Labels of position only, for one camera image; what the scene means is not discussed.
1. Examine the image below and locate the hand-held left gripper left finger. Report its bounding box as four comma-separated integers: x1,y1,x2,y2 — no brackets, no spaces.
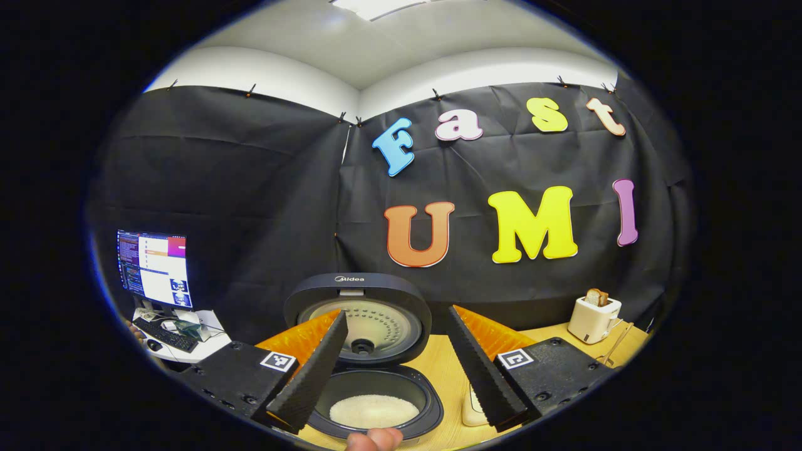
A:
188,310,349,435

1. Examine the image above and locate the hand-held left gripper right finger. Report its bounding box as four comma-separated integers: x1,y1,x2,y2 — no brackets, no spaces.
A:
446,305,618,433

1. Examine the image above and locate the white rice pile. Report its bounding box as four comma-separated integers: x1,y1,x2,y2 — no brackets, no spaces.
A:
329,395,420,430

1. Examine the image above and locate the dark grey rice cooker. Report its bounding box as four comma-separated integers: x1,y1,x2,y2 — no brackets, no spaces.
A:
283,272,444,442

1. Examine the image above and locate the wooden spoon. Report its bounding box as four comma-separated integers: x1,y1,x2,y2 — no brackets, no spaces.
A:
603,321,635,364

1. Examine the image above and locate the white side desk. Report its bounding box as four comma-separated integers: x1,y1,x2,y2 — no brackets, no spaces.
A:
128,307,232,364

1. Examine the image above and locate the white toaster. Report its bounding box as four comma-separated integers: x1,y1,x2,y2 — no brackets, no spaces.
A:
568,296,622,345

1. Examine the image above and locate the black keyboard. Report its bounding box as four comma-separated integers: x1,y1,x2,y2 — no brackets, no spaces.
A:
133,316,199,353

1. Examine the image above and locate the black backdrop cloth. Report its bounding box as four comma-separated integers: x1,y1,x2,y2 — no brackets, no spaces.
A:
88,75,693,345

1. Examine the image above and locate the computer monitor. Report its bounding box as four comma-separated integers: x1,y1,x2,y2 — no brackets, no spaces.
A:
117,229,194,309

